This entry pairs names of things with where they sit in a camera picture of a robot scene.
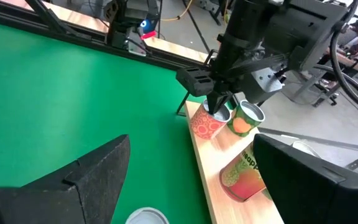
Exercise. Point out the green peaches can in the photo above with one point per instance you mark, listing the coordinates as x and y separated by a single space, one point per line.
242 124

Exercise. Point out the wooden shelf with black legs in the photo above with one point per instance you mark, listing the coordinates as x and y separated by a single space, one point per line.
210 155

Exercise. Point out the short yellow mushroom can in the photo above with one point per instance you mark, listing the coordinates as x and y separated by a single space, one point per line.
148 217

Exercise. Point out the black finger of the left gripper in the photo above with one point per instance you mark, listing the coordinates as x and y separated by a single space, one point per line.
234 100
217 102

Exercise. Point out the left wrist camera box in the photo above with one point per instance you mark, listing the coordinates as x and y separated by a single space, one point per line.
306 28

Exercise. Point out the tall orange pineapple can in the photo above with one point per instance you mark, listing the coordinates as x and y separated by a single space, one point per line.
241 180

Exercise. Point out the green table mat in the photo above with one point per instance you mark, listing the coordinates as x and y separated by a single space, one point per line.
57 93

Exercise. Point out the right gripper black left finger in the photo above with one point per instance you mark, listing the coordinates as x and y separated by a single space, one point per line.
57 199

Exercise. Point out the orange circle-patterned can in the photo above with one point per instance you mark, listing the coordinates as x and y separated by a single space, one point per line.
205 124

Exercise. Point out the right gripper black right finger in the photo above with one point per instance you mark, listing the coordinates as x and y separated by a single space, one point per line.
315 193

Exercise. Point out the black aluminium table frame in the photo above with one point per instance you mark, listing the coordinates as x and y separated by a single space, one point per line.
57 31

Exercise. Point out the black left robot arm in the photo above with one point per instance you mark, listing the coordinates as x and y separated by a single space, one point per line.
250 15

